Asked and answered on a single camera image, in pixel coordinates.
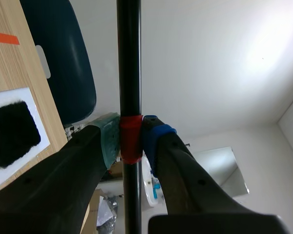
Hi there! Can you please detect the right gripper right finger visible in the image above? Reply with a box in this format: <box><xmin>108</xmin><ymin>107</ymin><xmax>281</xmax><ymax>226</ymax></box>
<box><xmin>142</xmin><ymin>115</ymin><xmax>291</xmax><ymax>234</ymax></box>

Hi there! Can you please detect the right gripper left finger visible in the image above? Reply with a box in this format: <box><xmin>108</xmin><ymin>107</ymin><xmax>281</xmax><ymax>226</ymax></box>
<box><xmin>0</xmin><ymin>112</ymin><xmax>121</xmax><ymax>234</ymax></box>

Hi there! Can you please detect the long black rod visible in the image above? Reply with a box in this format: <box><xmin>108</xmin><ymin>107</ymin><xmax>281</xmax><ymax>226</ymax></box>
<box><xmin>116</xmin><ymin>0</ymin><xmax>144</xmax><ymax>234</ymax></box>

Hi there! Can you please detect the patch of black fur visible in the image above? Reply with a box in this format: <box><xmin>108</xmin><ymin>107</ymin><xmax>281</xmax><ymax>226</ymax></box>
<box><xmin>0</xmin><ymin>100</ymin><xmax>42</xmax><ymax>168</ymax></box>

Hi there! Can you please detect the white wash basin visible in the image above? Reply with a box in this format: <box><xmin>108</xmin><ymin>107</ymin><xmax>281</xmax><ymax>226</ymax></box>
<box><xmin>141</xmin><ymin>156</ymin><xmax>166</xmax><ymax>207</ymax></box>

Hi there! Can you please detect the brown cardboard box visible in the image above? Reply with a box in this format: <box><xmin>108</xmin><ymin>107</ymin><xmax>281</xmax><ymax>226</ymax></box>
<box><xmin>80</xmin><ymin>188</ymin><xmax>105</xmax><ymax>234</ymax></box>

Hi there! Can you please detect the white box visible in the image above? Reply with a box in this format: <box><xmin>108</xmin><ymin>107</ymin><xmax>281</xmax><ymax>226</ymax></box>
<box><xmin>0</xmin><ymin>86</ymin><xmax>51</xmax><ymax>193</ymax></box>

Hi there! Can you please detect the dark blue chair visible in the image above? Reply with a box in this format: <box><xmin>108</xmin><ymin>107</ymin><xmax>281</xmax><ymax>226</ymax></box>
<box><xmin>19</xmin><ymin>0</ymin><xmax>98</xmax><ymax>127</ymax></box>

